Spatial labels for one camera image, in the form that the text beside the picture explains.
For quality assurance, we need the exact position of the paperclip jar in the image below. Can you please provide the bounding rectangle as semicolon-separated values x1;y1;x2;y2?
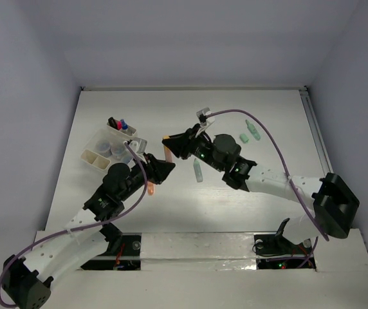
95;139;112;158
111;143;127;160

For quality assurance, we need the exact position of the green marker cap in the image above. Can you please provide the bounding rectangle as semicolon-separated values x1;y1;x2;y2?
239;133;249;144

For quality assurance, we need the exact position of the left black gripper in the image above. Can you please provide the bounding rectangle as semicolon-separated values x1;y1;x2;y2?
118;151;173;201

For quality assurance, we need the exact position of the white perforated organizer box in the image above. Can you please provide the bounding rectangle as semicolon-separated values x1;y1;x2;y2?
80;123;138;174

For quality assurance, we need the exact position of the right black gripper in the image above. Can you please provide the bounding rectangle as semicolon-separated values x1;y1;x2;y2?
162;124;225;173

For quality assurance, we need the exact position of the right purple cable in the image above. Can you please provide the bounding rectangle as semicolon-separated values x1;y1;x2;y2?
208;109;329;270

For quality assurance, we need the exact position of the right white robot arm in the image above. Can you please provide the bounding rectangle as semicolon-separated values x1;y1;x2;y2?
162;129;360;252

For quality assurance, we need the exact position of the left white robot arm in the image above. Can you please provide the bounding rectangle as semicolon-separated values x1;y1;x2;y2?
0;153;175;308

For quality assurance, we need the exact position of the dark green marker pen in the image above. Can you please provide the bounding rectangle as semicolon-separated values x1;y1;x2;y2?
245;120;261;141

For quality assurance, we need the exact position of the pink black highlighter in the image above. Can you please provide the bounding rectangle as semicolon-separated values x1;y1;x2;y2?
107;117;122;131

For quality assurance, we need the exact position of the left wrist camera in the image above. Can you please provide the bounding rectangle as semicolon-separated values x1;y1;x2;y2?
125;138;147;155

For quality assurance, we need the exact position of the light green highlighter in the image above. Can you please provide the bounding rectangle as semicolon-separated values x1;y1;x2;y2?
193;158;203;183

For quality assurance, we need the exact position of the clear blue spray bottle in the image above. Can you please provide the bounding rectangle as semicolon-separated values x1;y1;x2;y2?
120;119;129;131

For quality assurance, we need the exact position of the orange highlighter pen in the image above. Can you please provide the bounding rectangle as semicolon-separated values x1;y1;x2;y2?
147;182;155;196

